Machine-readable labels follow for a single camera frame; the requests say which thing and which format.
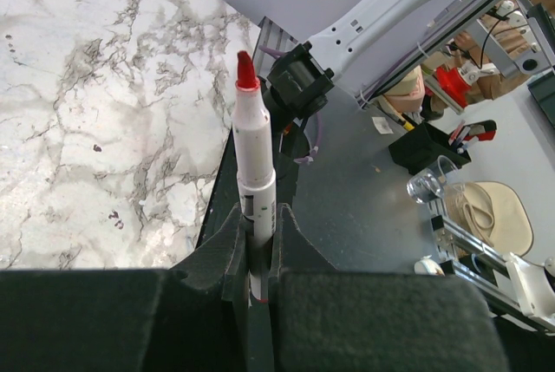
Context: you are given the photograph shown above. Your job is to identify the black pen holder box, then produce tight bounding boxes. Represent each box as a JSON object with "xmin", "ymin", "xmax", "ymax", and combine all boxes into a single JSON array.
[{"xmin": 388, "ymin": 123, "xmax": 472, "ymax": 175}]

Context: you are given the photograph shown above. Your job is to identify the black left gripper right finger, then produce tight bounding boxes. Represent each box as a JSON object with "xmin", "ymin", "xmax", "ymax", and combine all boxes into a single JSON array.
[{"xmin": 269, "ymin": 205, "xmax": 509, "ymax": 371}]

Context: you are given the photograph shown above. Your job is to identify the person in background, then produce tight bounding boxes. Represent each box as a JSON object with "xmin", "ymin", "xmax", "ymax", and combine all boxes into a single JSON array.
[{"xmin": 376, "ymin": 0, "xmax": 555, "ymax": 121}]

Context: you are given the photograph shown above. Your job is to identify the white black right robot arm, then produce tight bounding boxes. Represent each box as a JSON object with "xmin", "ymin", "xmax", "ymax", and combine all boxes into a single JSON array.
[{"xmin": 263, "ymin": 0, "xmax": 431, "ymax": 131}]

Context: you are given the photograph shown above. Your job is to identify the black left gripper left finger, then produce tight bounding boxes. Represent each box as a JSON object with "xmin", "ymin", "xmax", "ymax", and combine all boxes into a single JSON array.
[{"xmin": 1, "ymin": 207, "xmax": 248, "ymax": 371}]

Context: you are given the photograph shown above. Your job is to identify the clear plastic cup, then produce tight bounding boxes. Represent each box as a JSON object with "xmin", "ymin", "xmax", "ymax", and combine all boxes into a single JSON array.
[{"xmin": 407, "ymin": 155, "xmax": 458, "ymax": 204}]

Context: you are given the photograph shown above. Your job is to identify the white red-tipped pen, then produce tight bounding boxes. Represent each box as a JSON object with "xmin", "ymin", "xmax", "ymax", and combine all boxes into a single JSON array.
[{"xmin": 232, "ymin": 50, "xmax": 277, "ymax": 302}]

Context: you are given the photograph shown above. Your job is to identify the beige cloth hat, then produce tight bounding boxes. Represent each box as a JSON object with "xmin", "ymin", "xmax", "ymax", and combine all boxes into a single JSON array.
[{"xmin": 444, "ymin": 181, "xmax": 534, "ymax": 256}]

